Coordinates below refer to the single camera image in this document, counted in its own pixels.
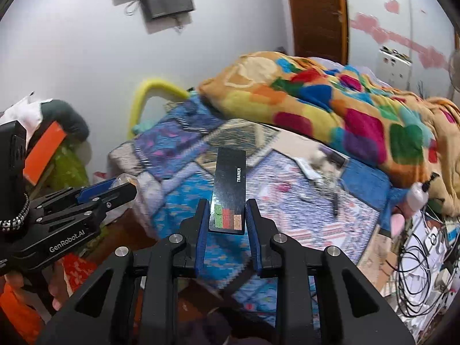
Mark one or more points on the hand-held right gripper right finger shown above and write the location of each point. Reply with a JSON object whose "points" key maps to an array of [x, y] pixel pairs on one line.
{"points": [[252, 239]]}

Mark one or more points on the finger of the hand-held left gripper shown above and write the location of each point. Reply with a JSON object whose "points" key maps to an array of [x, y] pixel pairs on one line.
{"points": [[91, 191], [115, 196]]}

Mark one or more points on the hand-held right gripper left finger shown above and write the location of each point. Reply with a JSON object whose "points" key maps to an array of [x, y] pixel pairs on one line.
{"points": [[203, 239]]}

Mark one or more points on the clear plastic wrapper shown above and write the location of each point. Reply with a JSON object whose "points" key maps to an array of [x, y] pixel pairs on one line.
{"points": [[125, 178]]}

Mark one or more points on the black card packet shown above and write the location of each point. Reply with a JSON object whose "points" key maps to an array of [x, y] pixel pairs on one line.
{"points": [[230, 176]]}

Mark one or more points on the green patterned cloth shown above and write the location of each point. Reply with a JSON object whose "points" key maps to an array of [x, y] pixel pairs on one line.
{"points": [[68, 169]]}

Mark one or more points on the bed with blue patterned sheet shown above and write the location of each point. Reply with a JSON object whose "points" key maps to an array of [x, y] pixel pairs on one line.
{"points": [[172, 201]]}

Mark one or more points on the orange box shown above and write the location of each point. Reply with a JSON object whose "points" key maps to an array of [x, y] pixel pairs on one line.
{"points": [[43, 151]]}

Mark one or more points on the orange plastic bag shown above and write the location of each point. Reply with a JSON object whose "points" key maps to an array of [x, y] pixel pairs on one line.
{"points": [[21, 312]]}

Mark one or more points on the teal cloth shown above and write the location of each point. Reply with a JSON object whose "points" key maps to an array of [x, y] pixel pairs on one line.
{"points": [[138, 128]]}

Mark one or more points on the dark green cloth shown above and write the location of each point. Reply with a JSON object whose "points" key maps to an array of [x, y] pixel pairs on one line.
{"points": [[68, 118]]}

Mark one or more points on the dark pen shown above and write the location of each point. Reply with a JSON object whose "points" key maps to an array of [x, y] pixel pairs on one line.
{"points": [[335, 203]]}

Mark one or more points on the yellow foam tube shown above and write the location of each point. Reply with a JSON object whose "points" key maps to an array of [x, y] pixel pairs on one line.
{"points": [[138, 104]]}

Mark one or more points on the printed paper sheet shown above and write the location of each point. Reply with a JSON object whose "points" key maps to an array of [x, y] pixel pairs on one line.
{"points": [[323, 165]]}

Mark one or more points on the white cloth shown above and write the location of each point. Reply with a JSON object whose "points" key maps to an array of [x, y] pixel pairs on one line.
{"points": [[21, 111]]}

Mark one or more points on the small pink item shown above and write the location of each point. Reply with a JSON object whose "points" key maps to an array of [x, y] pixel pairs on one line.
{"points": [[397, 224]]}

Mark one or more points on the colourful patch fleece blanket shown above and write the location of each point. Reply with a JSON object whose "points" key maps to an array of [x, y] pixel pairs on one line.
{"points": [[323, 104]]}

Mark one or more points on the white pump bottle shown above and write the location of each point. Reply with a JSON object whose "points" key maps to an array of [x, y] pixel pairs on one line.
{"points": [[417, 196]]}

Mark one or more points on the brown wooden door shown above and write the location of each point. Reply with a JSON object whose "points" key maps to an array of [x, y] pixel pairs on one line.
{"points": [[316, 14]]}

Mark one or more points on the standing fan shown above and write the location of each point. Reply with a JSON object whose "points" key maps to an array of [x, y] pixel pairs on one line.
{"points": [[455, 72]]}

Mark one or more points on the black wall box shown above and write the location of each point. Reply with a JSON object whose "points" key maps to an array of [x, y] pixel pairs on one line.
{"points": [[167, 1]]}

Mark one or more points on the white wall socket panel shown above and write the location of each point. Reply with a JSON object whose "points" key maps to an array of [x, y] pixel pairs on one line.
{"points": [[395, 55]]}

